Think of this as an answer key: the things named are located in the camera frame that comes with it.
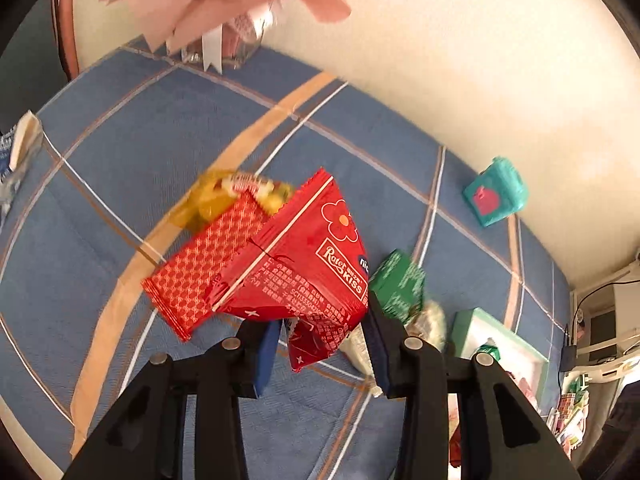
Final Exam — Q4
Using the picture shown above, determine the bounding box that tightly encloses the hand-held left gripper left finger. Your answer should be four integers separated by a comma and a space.
62, 317, 283, 480

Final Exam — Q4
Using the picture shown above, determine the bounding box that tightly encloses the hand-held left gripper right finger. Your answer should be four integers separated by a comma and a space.
367, 292, 581, 480

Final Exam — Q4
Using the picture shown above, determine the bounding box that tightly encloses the teal shallow cardboard box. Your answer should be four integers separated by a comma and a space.
449, 307, 551, 467

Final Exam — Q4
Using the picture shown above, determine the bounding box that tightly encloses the red flower print packet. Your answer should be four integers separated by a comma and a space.
210, 167, 371, 373

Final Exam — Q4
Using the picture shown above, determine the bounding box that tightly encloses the yellow bread packet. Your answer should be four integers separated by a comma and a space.
167, 170, 296, 233

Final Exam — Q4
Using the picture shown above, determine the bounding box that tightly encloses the clear round cracker packet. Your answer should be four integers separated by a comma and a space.
407, 300, 448, 352

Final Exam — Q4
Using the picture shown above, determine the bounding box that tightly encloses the green snack packet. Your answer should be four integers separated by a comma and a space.
369, 249, 426, 323

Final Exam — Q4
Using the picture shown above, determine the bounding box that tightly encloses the red patterned snack packet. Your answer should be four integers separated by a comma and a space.
141, 191, 271, 342

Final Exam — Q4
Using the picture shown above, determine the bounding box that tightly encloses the red brick pattern roll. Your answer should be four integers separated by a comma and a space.
557, 392, 584, 422

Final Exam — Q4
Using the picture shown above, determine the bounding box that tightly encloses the teal toy chest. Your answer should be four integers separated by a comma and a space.
462, 156, 529, 227

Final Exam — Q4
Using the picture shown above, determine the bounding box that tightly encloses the white wooden shelf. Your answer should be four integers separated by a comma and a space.
574, 260, 640, 367

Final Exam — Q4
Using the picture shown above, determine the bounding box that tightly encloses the blue plaid tablecloth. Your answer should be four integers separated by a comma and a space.
0, 46, 571, 480

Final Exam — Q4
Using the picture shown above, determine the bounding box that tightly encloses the square glass vase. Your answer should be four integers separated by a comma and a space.
181, 2, 276, 73

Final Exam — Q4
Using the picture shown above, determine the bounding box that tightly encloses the blue white sachet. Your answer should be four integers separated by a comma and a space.
0, 110, 45, 221

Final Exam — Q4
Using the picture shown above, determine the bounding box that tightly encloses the pink chair back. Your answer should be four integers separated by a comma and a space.
51, 0, 82, 82

